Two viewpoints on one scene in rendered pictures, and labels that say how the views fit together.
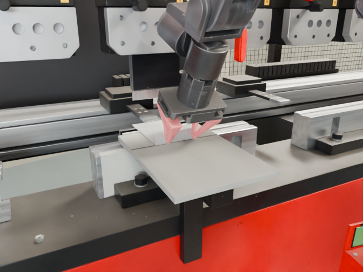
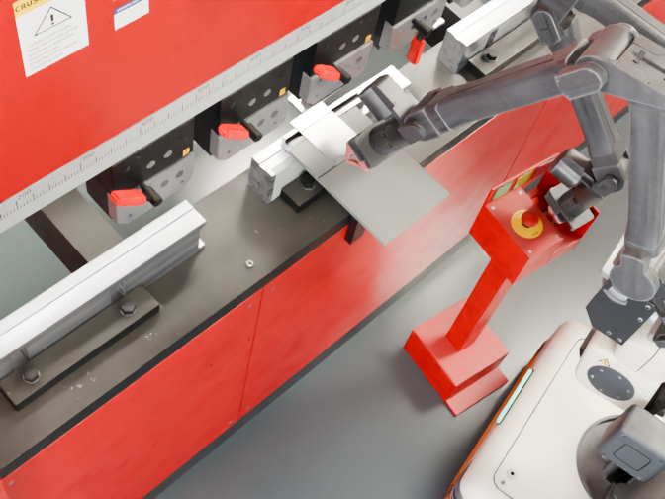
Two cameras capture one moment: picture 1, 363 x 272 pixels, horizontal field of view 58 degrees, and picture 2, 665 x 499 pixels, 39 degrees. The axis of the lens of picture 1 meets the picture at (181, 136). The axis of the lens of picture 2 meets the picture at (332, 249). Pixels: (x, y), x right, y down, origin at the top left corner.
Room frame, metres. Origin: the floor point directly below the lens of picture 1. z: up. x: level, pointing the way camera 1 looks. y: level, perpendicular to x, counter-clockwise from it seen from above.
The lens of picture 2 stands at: (-0.39, 0.58, 2.45)
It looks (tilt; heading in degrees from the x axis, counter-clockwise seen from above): 58 degrees down; 329
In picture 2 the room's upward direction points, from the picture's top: 17 degrees clockwise
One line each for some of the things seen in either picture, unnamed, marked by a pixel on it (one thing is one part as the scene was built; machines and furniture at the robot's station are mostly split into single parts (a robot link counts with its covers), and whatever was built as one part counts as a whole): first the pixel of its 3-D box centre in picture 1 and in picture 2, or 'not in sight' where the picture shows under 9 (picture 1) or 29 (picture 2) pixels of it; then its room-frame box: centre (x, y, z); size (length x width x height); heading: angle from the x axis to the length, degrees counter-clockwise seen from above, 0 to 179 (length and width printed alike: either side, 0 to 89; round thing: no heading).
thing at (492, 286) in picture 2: not in sight; (488, 293); (0.50, -0.45, 0.39); 0.06 x 0.06 x 0.54; 18
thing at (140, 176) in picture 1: (140, 180); (308, 181); (0.59, 0.08, 0.91); 0.03 x 0.03 x 0.02
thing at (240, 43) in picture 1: (239, 36); (416, 42); (0.68, -0.11, 1.18); 0.04 x 0.02 x 0.10; 26
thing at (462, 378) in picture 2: not in sight; (460, 355); (0.47, -0.46, 0.06); 0.25 x 0.20 x 0.12; 18
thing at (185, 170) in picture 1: (188, 153); (369, 173); (0.53, -0.01, 1.00); 0.26 x 0.18 x 0.01; 26
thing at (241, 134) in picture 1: (179, 155); (331, 132); (0.69, 0.00, 0.92); 0.39 x 0.06 x 0.10; 116
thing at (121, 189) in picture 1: (185, 179); (342, 163); (0.63, -0.01, 0.89); 0.30 x 0.05 x 0.03; 116
